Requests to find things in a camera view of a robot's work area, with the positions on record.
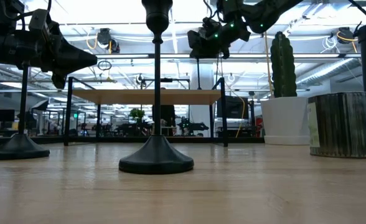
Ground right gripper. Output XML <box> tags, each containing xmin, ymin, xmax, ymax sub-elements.
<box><xmin>187</xmin><ymin>17</ymin><xmax>251</xmax><ymax>60</ymax></box>

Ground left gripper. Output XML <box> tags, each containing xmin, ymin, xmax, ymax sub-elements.
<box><xmin>22</xmin><ymin>29</ymin><xmax>98</xmax><ymax>90</ymax></box>

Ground corrugated metal tin can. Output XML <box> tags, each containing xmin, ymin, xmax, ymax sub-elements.
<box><xmin>307</xmin><ymin>91</ymin><xmax>366</xmax><ymax>159</ymax></box>

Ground long ceiling light strip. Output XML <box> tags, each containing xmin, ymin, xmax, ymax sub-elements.
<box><xmin>94</xmin><ymin>53</ymin><xmax>362</xmax><ymax>60</ymax></box>

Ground wooden shelf riser black legs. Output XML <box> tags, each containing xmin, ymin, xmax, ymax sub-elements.
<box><xmin>63</xmin><ymin>76</ymin><xmax>229</xmax><ymax>147</ymax></box>

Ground green cactus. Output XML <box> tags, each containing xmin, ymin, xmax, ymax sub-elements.
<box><xmin>270</xmin><ymin>30</ymin><xmax>298</xmax><ymax>98</ymax></box>

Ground small dark monitor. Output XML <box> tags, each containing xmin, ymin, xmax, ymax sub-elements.
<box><xmin>0</xmin><ymin>109</ymin><xmax>16</xmax><ymax>123</ymax></box>

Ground person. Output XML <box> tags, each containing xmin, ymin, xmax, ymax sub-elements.
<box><xmin>151</xmin><ymin>104</ymin><xmax>176</xmax><ymax>137</ymax></box>

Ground green leafy plant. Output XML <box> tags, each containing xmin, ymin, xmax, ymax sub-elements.
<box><xmin>129</xmin><ymin>108</ymin><xmax>146</xmax><ymax>121</ymax></box>

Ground ceiling cable reel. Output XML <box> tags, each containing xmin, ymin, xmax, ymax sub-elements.
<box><xmin>95</xmin><ymin>27</ymin><xmax>121</xmax><ymax>54</ymax></box>
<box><xmin>337</xmin><ymin>27</ymin><xmax>358</xmax><ymax>54</ymax></box>

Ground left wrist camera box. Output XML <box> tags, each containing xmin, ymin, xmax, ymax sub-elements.
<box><xmin>28</xmin><ymin>8</ymin><xmax>51</xmax><ymax>43</ymax></box>

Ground yellow hanging cord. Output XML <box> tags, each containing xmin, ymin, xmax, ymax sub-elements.
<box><xmin>263</xmin><ymin>30</ymin><xmax>274</xmax><ymax>98</ymax></box>

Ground black wall screen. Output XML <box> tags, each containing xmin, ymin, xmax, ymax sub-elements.
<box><xmin>216</xmin><ymin>95</ymin><xmax>250</xmax><ymax>119</ymax></box>

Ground black aluminium rig frame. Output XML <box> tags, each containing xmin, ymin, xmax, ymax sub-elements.
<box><xmin>0</xmin><ymin>136</ymin><xmax>265</xmax><ymax>149</ymax></box>

